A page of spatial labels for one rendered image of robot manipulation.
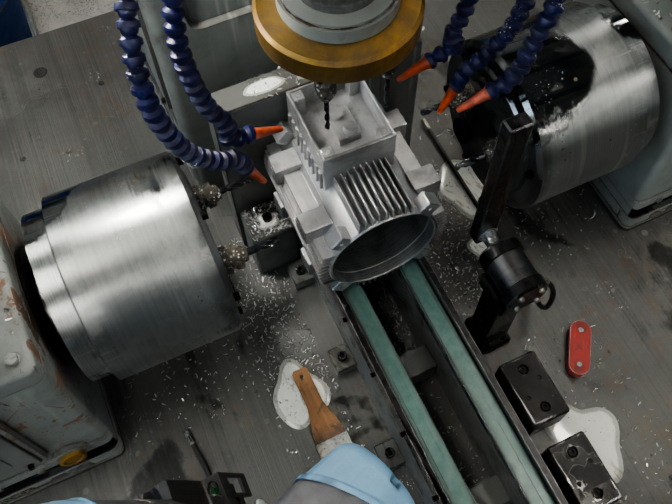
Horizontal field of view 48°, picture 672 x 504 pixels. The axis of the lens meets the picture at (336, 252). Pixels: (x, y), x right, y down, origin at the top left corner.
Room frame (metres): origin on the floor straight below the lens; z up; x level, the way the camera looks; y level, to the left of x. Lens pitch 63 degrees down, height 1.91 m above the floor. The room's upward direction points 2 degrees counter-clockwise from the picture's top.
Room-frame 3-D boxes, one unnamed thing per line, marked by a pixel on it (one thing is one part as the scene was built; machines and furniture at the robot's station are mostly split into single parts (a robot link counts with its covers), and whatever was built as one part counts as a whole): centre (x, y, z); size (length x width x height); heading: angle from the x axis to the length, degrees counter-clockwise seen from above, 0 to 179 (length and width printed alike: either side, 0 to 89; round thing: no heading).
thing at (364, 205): (0.56, -0.03, 1.02); 0.20 x 0.19 x 0.19; 23
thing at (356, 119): (0.59, -0.01, 1.11); 0.12 x 0.11 x 0.07; 23
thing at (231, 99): (0.70, 0.03, 0.97); 0.30 x 0.11 x 0.34; 113
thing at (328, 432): (0.28, 0.02, 0.80); 0.21 x 0.05 x 0.01; 24
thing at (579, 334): (0.39, -0.37, 0.81); 0.09 x 0.03 x 0.02; 168
